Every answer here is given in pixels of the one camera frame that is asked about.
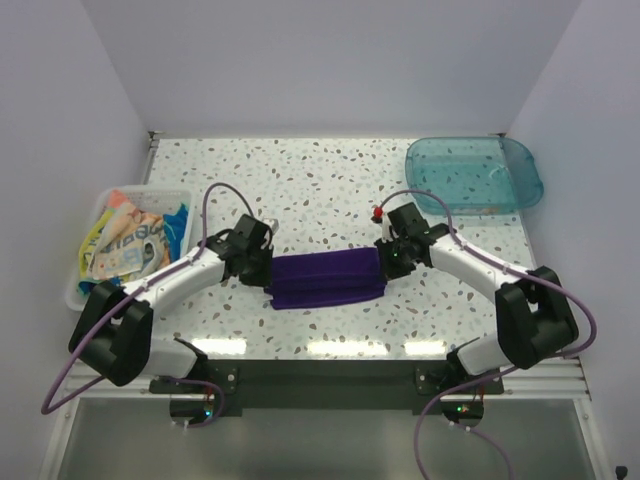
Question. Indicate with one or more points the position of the teal translucent plastic bin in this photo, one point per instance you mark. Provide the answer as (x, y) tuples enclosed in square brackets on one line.
[(475, 175)]

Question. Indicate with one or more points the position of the blue towel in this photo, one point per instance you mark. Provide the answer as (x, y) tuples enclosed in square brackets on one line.
[(174, 228)]

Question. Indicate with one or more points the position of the white plastic laundry basket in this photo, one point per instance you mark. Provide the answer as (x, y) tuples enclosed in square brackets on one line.
[(163, 199)]

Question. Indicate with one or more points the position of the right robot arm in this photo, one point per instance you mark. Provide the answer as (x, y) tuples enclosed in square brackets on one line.
[(533, 318)]

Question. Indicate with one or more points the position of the colourful printed towel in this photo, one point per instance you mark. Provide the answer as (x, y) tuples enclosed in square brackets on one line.
[(125, 244)]

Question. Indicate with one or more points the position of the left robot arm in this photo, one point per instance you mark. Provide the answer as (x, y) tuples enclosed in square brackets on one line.
[(115, 332)]

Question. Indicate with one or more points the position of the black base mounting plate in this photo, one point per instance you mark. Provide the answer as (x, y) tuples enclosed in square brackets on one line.
[(234, 386)]

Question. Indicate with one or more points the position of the purple towel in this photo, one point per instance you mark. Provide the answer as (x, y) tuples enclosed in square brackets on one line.
[(328, 279)]

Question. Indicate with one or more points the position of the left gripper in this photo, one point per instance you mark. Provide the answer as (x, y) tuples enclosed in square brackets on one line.
[(263, 278)]

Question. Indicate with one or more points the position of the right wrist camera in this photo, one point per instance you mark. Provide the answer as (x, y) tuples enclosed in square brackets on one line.
[(380, 218)]

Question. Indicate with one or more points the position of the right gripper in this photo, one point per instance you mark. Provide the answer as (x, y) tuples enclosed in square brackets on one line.
[(391, 271)]

